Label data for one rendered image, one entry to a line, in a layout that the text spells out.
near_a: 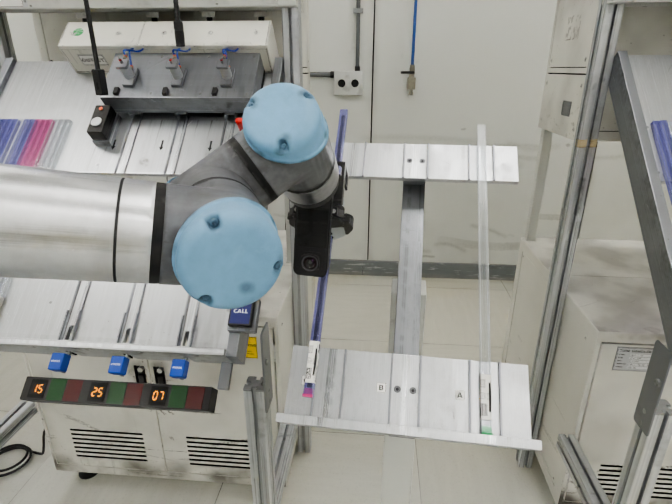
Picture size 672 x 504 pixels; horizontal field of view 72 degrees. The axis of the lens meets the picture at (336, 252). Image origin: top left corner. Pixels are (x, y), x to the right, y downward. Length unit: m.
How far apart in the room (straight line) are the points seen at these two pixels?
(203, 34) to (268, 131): 0.78
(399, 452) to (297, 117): 0.73
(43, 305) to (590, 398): 1.23
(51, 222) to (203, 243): 0.09
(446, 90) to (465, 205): 0.64
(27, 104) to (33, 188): 1.03
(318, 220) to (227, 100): 0.54
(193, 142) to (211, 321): 0.42
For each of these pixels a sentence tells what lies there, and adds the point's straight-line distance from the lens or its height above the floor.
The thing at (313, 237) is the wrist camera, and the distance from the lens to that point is 0.60.
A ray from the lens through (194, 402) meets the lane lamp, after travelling 0.87.
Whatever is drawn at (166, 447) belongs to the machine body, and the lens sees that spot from 1.51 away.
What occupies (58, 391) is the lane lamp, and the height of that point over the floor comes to 0.66.
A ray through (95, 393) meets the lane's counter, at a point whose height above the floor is 0.66.
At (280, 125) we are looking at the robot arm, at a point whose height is 1.13.
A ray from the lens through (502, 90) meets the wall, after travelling 2.71.
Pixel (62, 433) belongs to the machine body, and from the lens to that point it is 1.63.
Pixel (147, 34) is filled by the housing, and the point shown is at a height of 1.25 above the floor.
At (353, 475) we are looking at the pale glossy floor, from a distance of 1.61.
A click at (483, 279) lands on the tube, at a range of 0.74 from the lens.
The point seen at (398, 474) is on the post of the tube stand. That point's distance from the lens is 1.04.
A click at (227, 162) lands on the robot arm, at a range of 0.46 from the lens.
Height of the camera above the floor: 1.18
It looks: 21 degrees down
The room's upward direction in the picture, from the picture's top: straight up
